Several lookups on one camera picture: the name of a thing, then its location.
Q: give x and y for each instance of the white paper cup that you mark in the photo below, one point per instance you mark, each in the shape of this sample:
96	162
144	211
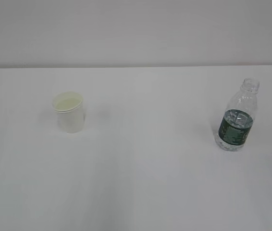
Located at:
68	107

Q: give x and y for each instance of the clear water bottle green label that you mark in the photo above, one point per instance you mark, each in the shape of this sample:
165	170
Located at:
238	117

